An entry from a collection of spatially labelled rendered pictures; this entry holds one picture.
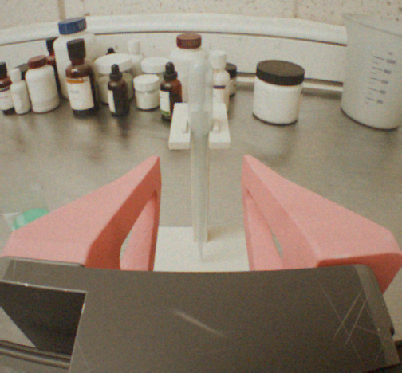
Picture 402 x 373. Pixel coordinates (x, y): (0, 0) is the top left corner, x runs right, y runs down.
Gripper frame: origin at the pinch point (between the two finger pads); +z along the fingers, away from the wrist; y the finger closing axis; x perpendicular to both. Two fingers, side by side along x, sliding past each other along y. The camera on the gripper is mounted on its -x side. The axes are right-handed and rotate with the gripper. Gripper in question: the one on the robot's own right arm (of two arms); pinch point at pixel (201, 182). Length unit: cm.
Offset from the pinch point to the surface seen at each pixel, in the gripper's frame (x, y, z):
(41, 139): 13.2, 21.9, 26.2
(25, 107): 12.0, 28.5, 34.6
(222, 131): 1.0, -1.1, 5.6
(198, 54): 5.3, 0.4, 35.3
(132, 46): 5.6, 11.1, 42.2
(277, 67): 6.0, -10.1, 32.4
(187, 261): 12.8, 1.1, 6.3
